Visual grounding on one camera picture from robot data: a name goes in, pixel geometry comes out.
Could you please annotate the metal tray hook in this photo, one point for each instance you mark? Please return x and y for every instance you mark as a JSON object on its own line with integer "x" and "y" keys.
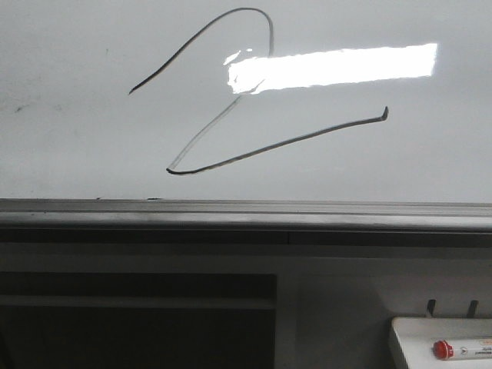
{"x": 472, "y": 309}
{"x": 430, "y": 308}

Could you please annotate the left metal tray hook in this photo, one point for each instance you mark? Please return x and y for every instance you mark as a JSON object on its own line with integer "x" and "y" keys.
{"x": 430, "y": 308}

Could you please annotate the white plastic tray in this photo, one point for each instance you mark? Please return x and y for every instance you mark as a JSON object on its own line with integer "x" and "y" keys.
{"x": 412, "y": 339}

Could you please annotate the right metal tray hook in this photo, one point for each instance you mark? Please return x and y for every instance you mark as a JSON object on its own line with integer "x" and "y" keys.
{"x": 472, "y": 309}

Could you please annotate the grey aluminium whiteboard frame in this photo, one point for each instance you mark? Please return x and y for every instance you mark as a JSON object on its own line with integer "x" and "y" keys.
{"x": 154, "y": 214}

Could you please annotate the red-capped white marker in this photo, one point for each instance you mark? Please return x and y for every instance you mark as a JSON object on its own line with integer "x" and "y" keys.
{"x": 462, "y": 349}

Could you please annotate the white whiteboard surface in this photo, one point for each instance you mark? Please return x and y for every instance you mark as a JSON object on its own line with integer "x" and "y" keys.
{"x": 246, "y": 100}

